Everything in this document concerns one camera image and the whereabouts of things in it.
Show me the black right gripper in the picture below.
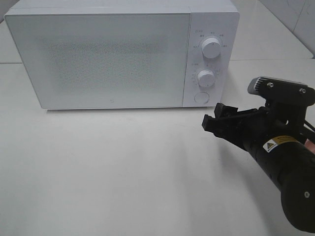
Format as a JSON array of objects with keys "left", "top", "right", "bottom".
[{"left": 202, "top": 103, "right": 307, "bottom": 154}]

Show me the lower white dial knob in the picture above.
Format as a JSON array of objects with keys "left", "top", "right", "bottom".
[{"left": 197, "top": 70, "right": 216, "bottom": 88}]

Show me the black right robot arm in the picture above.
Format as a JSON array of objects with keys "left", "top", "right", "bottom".
[{"left": 202, "top": 103, "right": 315, "bottom": 233}]

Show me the white dial knob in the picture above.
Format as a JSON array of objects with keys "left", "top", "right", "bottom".
[
  {"left": 197, "top": 70, "right": 216, "bottom": 88},
  {"left": 201, "top": 37, "right": 221, "bottom": 59}
]

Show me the pink round plate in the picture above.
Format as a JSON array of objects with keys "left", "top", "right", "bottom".
[{"left": 305, "top": 139, "right": 315, "bottom": 153}]

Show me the round white door button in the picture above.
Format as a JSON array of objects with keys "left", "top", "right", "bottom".
[{"left": 194, "top": 92, "right": 210, "bottom": 104}]

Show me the white microwave door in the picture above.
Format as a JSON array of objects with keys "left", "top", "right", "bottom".
[{"left": 6, "top": 14, "right": 190, "bottom": 110}]

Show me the upper white dial knob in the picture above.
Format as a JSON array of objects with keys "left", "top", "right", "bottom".
[{"left": 201, "top": 37, "right": 221, "bottom": 59}]

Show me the white microwave oven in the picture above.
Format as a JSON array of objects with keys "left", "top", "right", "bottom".
[{"left": 4, "top": 0, "right": 240, "bottom": 109}]

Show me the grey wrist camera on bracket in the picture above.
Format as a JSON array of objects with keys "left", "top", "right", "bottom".
[{"left": 247, "top": 76, "right": 315, "bottom": 107}]

